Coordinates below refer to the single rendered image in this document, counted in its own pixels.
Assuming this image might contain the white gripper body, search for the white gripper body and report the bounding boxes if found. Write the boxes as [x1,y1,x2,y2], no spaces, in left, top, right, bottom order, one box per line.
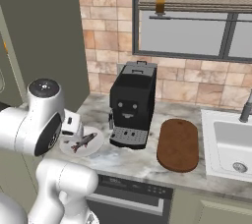
[74,117,86,140]

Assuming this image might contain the grey red fish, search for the grey red fish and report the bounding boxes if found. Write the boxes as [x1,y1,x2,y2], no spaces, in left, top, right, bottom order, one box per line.
[70,132,98,154]

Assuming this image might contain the white round plate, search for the white round plate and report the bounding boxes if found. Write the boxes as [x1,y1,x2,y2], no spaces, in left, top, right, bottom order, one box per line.
[58,125,105,158]

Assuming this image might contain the olive cabinet door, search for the olive cabinet door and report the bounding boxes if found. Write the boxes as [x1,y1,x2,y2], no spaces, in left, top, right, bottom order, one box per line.
[0,5,28,108]

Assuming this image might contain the brown oval cutting board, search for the brown oval cutting board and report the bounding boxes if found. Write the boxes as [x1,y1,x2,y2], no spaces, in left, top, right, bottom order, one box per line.
[156,118,200,174]

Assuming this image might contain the black coffee machine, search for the black coffee machine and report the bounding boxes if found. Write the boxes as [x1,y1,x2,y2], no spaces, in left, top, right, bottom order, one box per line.
[108,60,158,150]

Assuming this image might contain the black dishwasher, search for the black dishwasher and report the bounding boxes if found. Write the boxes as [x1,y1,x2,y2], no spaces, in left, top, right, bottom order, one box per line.
[85,173,174,224]

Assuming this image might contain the dark framed window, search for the dark framed window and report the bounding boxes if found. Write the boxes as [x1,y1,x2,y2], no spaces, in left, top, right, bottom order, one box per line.
[131,0,252,64]

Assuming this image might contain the white sink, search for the white sink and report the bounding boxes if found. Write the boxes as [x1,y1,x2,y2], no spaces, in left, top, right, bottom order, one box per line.
[200,108,252,184]

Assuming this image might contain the olive base cupboard door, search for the olive base cupboard door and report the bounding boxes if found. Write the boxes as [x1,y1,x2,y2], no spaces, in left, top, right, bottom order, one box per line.
[169,188,252,224]

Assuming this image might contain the grey tap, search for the grey tap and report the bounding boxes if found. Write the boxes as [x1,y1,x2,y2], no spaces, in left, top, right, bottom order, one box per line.
[238,88,252,124]

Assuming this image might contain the silver dishwasher handle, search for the silver dishwasher handle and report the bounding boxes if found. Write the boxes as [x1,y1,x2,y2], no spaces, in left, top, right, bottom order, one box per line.
[88,193,165,217]

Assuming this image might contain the olive wall cabinet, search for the olive wall cabinet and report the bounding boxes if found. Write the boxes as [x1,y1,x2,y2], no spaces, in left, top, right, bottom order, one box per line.
[0,0,91,115]

